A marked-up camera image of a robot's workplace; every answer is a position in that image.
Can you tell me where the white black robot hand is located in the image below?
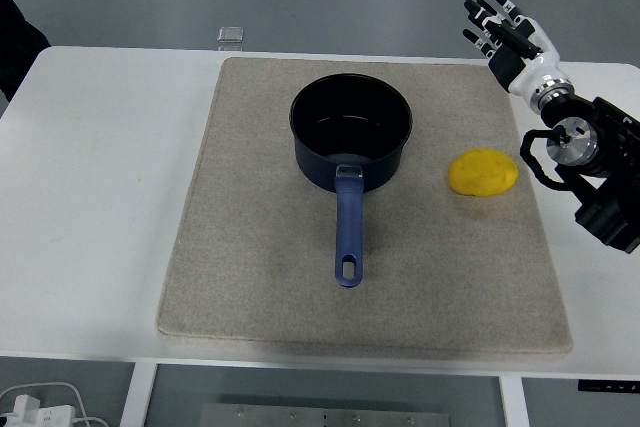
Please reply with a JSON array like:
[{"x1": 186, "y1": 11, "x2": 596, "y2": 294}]
[{"x1": 462, "y1": 0, "x2": 572, "y2": 109}]

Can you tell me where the yellow potato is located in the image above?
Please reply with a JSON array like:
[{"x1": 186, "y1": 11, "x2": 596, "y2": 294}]
[{"x1": 447, "y1": 147, "x2": 520, "y2": 197}]

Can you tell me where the beige felt mat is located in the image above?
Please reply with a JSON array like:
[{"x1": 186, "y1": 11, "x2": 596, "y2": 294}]
[{"x1": 157, "y1": 56, "x2": 574, "y2": 359}]

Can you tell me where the small clear plastic box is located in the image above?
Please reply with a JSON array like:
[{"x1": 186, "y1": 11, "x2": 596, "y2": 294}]
[{"x1": 217, "y1": 25, "x2": 246, "y2": 44}]

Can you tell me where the black table control panel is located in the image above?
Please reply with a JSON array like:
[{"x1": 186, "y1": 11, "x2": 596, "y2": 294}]
[{"x1": 577, "y1": 379, "x2": 640, "y2": 393}]

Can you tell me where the white table leg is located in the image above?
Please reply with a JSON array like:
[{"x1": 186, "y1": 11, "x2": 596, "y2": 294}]
[
  {"x1": 119, "y1": 361, "x2": 159, "y2": 427},
  {"x1": 499, "y1": 375, "x2": 532, "y2": 427}
]

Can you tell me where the white power strip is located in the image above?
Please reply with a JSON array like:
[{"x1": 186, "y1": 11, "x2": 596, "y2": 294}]
[{"x1": 2, "y1": 394, "x2": 76, "y2": 427}]

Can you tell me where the blue pot with handle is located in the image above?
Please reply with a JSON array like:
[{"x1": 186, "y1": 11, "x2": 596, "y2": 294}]
[{"x1": 288, "y1": 72, "x2": 415, "y2": 289}]

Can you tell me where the white power cable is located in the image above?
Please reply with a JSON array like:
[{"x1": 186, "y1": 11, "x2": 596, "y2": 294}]
[{"x1": 0, "y1": 380, "x2": 109, "y2": 427}]

